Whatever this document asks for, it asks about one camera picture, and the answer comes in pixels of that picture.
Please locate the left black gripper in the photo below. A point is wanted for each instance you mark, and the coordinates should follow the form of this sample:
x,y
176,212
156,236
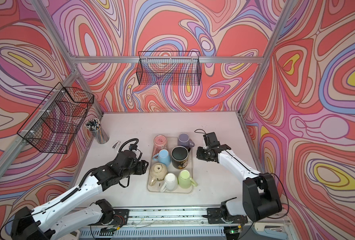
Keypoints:
x,y
141,167

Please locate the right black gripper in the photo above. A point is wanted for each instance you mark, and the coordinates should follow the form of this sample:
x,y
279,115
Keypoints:
x,y
200,155

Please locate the black mug red inside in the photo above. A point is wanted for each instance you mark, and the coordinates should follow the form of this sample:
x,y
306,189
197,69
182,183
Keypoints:
x,y
179,157

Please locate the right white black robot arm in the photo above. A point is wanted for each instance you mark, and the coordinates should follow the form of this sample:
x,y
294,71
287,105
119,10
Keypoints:
x,y
260,198

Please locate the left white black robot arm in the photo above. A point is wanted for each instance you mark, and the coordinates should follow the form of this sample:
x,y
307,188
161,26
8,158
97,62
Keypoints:
x,y
55,219

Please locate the purple mug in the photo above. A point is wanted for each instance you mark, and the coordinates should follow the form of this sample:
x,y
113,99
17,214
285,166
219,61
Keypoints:
x,y
185,141

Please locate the light blue mug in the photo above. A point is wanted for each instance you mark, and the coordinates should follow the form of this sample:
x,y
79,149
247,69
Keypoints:
x,y
163,156

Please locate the light green mug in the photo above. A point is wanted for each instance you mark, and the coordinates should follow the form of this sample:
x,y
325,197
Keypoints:
x,y
185,180

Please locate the pink mug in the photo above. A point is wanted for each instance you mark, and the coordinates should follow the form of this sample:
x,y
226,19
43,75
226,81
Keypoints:
x,y
160,143

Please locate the white mug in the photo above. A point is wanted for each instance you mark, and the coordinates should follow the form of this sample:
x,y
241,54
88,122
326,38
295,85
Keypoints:
x,y
170,183

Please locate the small metal clip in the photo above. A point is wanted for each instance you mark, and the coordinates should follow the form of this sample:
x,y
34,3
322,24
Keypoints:
x,y
116,145

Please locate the beige teapot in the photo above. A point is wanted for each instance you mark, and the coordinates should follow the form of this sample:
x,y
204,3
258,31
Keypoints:
x,y
158,172

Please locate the metal cup of pens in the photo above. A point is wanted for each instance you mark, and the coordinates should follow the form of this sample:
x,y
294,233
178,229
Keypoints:
x,y
95,128

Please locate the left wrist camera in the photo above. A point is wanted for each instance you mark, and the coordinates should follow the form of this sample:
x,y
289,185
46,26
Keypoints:
x,y
133,147

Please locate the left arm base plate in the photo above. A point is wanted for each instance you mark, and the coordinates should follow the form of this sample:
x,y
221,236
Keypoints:
x,y
116,217

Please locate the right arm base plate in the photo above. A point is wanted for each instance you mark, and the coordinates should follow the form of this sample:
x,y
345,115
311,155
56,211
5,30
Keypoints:
x,y
216,216

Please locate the left black wire basket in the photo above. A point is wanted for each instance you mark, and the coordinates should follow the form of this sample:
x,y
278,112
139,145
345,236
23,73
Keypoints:
x,y
59,122

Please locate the black wire basket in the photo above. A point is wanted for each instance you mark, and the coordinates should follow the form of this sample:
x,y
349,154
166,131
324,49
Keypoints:
x,y
59,122
166,68

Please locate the back black wire basket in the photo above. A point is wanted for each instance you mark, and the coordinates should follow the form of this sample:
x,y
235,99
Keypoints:
x,y
166,68

